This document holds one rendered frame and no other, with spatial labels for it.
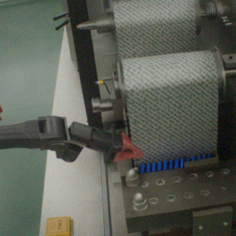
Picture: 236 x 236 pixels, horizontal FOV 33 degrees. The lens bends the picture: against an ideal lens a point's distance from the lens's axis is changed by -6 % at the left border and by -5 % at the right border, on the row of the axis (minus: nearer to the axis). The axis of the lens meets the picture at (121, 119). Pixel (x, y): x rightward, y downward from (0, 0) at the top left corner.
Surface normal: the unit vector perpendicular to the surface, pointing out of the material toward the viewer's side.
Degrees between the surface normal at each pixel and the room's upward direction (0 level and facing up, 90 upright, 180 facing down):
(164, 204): 0
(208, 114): 90
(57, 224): 0
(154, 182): 0
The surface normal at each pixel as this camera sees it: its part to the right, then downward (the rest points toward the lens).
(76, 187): -0.11, -0.83
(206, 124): 0.07, 0.55
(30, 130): 0.13, -0.58
